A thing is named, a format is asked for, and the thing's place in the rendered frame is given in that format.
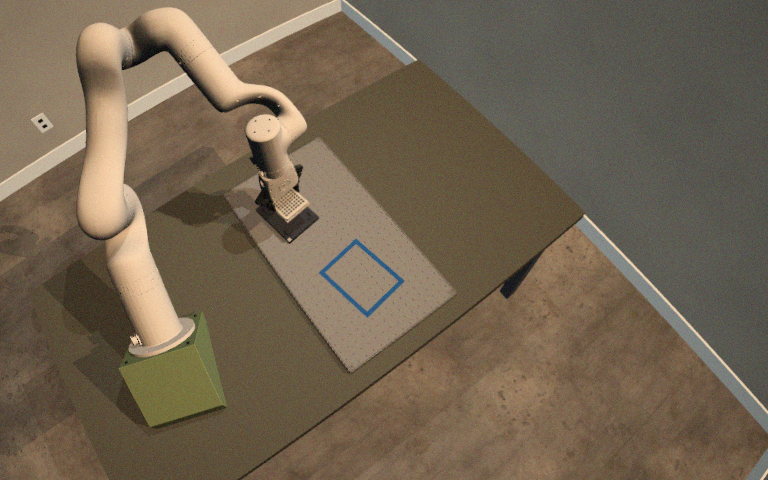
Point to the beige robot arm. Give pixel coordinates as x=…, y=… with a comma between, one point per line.
x=102, y=52

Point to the blue tape outline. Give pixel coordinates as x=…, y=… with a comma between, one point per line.
x=348, y=297

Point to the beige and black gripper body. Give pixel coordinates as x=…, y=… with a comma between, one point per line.
x=275, y=188

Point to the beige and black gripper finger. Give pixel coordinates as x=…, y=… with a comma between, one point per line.
x=298, y=169
x=265, y=202

